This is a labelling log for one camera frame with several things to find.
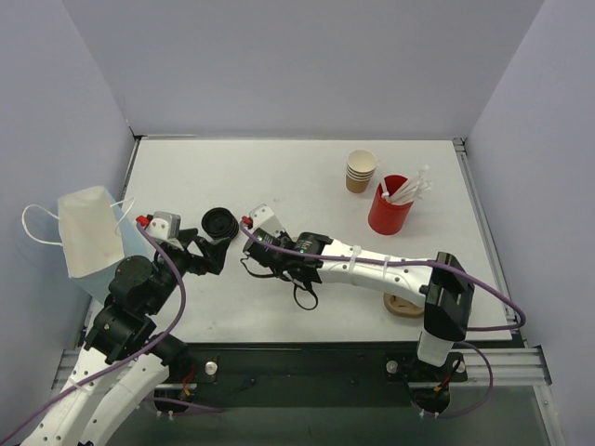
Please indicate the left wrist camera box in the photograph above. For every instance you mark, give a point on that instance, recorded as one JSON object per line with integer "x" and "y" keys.
{"x": 161, "y": 226}

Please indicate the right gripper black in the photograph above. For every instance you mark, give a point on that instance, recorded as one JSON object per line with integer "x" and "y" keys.
{"x": 259, "y": 248}

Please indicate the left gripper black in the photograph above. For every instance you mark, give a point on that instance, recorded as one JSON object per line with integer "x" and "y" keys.
{"x": 193, "y": 248}

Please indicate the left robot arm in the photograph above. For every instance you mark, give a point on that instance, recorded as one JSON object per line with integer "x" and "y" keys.
{"x": 124, "y": 359}

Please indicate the red straw holder cup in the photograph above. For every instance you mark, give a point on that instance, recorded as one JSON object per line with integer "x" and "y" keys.
{"x": 386, "y": 218}

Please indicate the stack of brown paper cups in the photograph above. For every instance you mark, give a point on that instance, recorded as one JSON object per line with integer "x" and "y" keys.
{"x": 360, "y": 168}

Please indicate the brown pulp cup carrier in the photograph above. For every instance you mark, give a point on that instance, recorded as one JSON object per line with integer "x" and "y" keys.
{"x": 400, "y": 307}

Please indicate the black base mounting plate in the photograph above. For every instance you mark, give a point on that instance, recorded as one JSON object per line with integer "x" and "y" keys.
{"x": 228, "y": 376}

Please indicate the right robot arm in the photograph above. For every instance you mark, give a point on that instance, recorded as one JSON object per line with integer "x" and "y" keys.
{"x": 440, "y": 286}

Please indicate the stack of black lids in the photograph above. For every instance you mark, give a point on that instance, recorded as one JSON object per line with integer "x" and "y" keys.
{"x": 219, "y": 223}

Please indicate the white wrapped straws bundle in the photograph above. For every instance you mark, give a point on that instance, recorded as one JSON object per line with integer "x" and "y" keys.
{"x": 411, "y": 189}

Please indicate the blue paper bag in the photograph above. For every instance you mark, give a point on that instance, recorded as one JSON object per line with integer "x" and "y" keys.
{"x": 95, "y": 235}

